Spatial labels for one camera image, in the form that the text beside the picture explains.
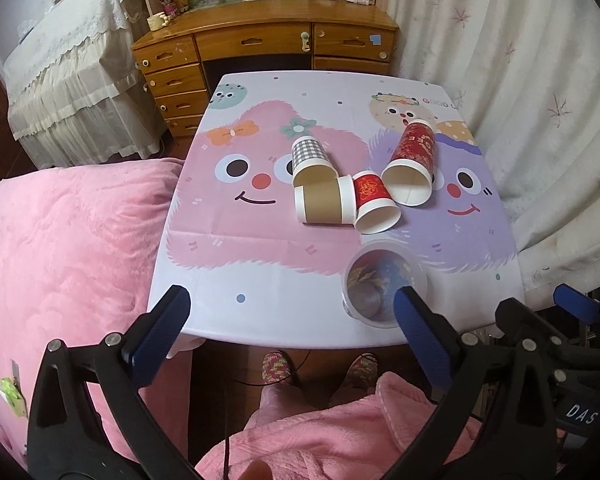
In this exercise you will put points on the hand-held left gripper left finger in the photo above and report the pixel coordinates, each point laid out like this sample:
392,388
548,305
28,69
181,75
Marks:
160,332

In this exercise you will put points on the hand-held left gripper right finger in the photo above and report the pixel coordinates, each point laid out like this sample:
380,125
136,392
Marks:
422,335

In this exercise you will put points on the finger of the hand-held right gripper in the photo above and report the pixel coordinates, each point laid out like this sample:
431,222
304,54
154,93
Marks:
577,305
512,317

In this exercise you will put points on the small red paper cup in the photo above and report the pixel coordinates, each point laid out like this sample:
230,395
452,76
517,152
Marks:
375,201

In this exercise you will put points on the brown sleeved paper cup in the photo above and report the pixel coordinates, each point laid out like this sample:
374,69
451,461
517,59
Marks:
325,203

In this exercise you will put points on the tall red patterned paper cup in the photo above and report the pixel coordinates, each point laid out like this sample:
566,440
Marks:
414,160

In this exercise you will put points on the grey checkered paper cup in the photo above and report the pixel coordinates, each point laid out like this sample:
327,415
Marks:
311,159

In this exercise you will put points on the clear plastic cup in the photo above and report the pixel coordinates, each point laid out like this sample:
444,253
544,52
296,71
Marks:
380,280

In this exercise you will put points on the knitted slipper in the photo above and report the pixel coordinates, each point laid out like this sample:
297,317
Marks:
278,367
362,372

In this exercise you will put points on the pink fleece blanket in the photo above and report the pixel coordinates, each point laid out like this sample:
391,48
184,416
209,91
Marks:
65,260

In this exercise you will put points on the cartoon tablecloth table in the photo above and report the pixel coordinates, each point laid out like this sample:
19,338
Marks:
260,240

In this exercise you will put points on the pink fleece robe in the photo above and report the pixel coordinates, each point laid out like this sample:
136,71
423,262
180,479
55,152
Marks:
330,440

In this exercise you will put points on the green plastic item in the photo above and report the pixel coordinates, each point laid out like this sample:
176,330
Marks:
9,391

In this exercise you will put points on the white floral curtain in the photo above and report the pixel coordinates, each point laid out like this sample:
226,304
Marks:
520,110

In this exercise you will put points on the lace covered cabinet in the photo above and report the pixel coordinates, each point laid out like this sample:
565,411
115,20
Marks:
75,70

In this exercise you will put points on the blue sticker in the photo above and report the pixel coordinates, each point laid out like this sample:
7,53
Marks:
375,39

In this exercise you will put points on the wooden desk with drawers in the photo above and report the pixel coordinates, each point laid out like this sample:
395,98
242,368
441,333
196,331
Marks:
250,40

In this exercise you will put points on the pen holder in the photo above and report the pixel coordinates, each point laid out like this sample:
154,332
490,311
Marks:
174,4

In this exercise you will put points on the white marker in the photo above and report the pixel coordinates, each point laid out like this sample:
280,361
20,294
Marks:
355,2

